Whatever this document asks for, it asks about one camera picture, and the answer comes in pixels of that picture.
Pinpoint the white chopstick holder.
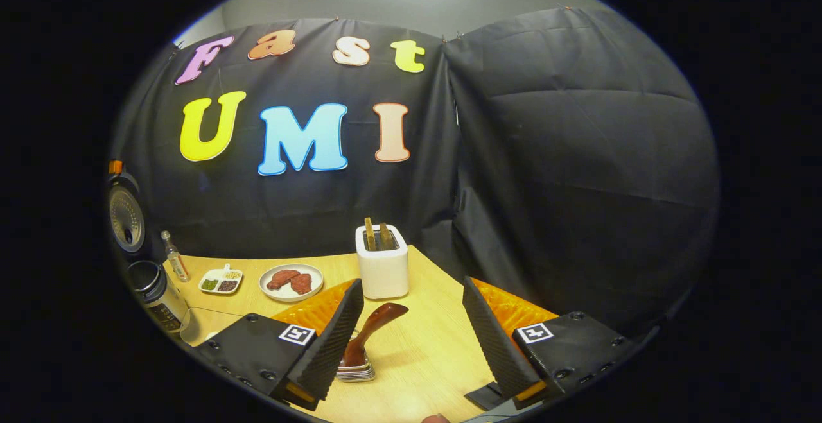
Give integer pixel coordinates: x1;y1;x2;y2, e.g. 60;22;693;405
355;224;410;300

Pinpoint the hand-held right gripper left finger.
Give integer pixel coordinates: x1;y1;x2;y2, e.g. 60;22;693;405
193;279;365;411

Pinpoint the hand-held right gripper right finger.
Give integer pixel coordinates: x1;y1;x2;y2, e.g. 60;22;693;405
462;275;644;411

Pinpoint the white divided seasoning dish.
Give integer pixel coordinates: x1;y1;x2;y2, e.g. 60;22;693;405
198;264;244;295

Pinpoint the dark grey rice cooker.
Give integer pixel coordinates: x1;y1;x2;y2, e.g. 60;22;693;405
107;173;192;335

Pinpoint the round white plate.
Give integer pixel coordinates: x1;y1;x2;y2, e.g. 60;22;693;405
259;264;324;302

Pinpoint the small square glass bowl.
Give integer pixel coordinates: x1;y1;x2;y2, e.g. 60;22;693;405
335;330;376;383

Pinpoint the brown wooden spoon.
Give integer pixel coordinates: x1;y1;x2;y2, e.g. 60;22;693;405
340;302;410;367

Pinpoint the small clear glass bottle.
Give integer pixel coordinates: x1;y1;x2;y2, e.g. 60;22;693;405
161;230;191;282

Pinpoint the black backdrop cloth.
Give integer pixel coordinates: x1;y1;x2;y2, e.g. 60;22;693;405
109;6;720;337

